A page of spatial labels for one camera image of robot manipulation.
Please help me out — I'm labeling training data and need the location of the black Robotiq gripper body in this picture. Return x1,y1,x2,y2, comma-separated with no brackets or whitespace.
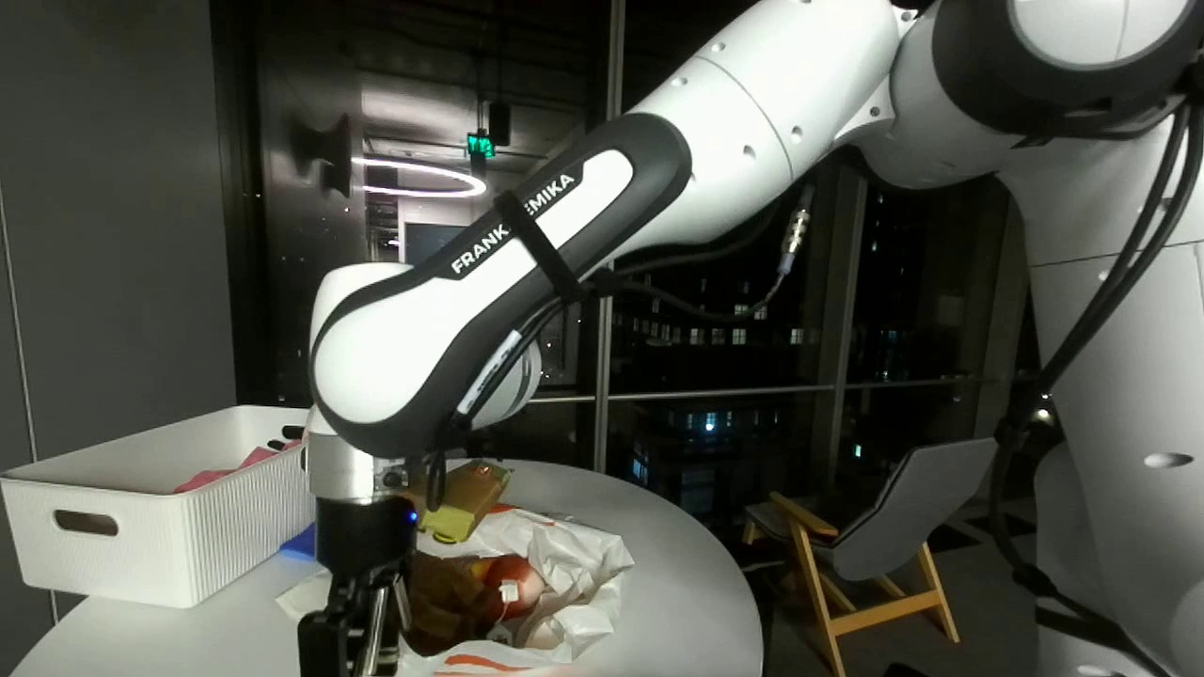
311,493,422,593

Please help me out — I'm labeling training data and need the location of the brown moose toy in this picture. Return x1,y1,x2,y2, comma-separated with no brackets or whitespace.
398,544,510,658

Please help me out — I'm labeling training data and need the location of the red-orange round fruit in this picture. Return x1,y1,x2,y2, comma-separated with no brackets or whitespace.
487,555,546,620

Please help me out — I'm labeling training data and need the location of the blue flat item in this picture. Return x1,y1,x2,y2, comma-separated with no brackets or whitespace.
276,522,325,565

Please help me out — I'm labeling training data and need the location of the red item in bin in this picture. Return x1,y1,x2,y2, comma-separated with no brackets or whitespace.
172,445,288,496

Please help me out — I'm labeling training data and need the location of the white plastic storage bin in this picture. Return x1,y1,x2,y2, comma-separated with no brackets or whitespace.
0,403,320,611

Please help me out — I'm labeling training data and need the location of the white plastic bag orange print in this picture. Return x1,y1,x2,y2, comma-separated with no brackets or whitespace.
276,500,639,677

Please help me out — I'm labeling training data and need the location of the green exit sign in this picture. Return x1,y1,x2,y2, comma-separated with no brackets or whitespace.
462,124,505,166

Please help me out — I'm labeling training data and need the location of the wooden folding chair grey seat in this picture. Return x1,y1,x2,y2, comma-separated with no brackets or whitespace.
742,432,1007,677

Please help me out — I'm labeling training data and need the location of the yellow wrist camera box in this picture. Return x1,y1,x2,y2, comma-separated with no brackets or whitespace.
419,460,513,544

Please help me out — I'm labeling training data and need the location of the white ring ceiling light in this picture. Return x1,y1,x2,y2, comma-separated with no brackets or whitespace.
351,149,492,203

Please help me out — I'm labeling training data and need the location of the grey horizontal window rail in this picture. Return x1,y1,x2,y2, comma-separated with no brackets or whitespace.
522,371,984,409

